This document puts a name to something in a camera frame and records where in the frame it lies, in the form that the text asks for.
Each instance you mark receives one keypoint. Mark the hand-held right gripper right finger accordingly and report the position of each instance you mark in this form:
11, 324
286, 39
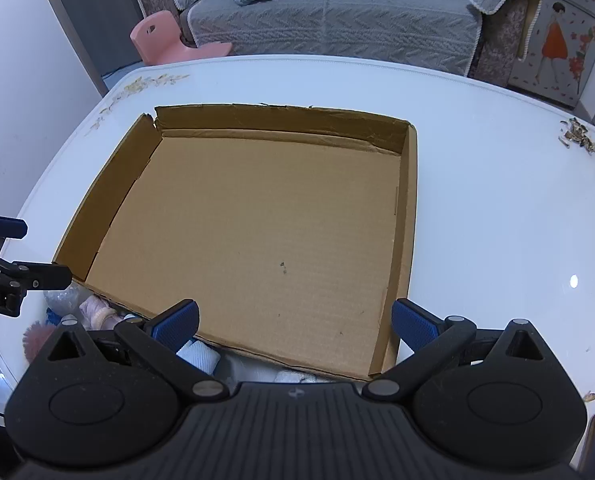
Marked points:
415, 322

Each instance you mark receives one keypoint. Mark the pile of seed shells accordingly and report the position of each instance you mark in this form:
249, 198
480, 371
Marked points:
577, 136

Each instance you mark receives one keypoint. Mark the pink fluffy sock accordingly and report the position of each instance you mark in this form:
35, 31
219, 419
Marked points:
36, 340

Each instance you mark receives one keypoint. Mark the shallow cardboard box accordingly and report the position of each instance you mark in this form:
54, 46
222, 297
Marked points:
257, 240

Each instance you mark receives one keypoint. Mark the fridge with cartoon stickers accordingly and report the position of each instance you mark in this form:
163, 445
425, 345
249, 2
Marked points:
560, 35

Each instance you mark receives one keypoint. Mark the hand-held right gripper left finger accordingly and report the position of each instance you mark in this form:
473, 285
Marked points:
175, 321

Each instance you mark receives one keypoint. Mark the clear plastic socks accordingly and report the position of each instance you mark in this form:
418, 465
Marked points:
62, 297

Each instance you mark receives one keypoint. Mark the white ribbed sock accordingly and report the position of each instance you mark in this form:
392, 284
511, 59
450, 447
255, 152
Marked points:
200, 357

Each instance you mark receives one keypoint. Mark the pale pink sock bundle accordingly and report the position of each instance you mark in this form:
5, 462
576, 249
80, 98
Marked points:
100, 310

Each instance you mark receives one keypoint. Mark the grey sofa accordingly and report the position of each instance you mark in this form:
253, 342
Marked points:
337, 25

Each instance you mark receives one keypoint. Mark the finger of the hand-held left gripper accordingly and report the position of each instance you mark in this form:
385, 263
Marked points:
7, 228
42, 276

